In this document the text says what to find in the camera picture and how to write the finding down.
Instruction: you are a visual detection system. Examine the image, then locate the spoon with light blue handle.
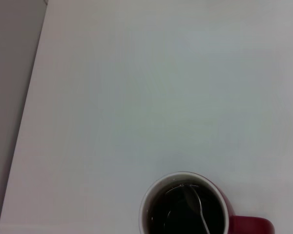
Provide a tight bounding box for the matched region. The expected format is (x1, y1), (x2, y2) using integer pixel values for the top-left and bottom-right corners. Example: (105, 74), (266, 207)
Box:
(182, 184), (210, 234)

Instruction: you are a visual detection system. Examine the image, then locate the red ceramic cup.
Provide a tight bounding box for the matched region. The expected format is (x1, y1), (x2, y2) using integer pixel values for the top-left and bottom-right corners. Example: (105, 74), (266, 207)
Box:
(139, 171), (275, 234)

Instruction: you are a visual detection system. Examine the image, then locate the dark coffee liquid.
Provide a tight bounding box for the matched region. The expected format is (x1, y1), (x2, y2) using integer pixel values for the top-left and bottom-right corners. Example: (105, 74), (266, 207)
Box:
(147, 179), (225, 234)

